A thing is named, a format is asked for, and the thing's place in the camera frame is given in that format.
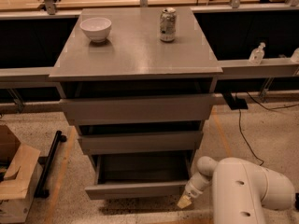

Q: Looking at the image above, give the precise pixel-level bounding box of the grey drawer cabinet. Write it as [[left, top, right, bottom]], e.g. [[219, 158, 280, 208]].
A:
[[49, 7, 224, 173]]

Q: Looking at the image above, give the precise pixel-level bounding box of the crumpled white soda can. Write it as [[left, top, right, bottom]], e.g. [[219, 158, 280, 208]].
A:
[[160, 7, 177, 42]]

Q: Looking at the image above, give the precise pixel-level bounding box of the grey drawer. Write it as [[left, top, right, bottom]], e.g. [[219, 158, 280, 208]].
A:
[[78, 131, 203, 155], [85, 151, 191, 200], [61, 94, 216, 125]]

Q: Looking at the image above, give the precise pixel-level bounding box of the grey top drawer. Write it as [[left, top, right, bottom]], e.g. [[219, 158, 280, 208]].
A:
[[61, 94, 216, 125]]

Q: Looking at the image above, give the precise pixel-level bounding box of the black floor cable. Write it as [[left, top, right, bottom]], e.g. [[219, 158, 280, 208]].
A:
[[237, 91, 299, 167]]

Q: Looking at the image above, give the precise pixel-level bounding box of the open cardboard box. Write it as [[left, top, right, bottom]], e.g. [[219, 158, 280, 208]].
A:
[[0, 125, 42, 224]]

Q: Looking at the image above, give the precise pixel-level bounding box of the grey metal rail shelf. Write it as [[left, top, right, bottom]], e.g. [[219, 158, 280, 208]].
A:
[[1, 58, 299, 82]]

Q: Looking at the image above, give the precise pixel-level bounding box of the clear plastic bottle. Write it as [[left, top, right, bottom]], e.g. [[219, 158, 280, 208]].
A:
[[249, 42, 265, 65]]

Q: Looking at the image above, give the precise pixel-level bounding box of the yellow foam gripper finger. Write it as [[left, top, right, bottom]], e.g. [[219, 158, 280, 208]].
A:
[[178, 195, 192, 209]]

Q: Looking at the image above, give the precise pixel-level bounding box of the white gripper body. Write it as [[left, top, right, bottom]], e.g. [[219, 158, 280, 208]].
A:
[[185, 180, 204, 199]]

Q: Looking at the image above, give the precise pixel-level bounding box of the white ceramic bowl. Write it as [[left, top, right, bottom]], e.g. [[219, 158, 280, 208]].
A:
[[79, 17, 112, 43]]

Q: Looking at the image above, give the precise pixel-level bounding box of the grey middle drawer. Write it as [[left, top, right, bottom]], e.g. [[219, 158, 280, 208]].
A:
[[78, 131, 203, 155]]

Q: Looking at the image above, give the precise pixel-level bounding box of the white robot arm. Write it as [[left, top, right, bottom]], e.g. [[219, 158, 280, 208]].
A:
[[178, 156, 295, 224]]

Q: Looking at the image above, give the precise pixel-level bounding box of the black bracket under rail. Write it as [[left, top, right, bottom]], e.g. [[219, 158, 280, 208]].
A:
[[222, 92, 248, 110]]

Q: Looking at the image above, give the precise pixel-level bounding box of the grey bottom drawer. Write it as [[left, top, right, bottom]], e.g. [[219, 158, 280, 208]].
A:
[[85, 151, 191, 200]]

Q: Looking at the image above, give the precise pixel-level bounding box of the black metal bar stand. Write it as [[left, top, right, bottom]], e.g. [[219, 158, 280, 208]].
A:
[[35, 131, 67, 199]]

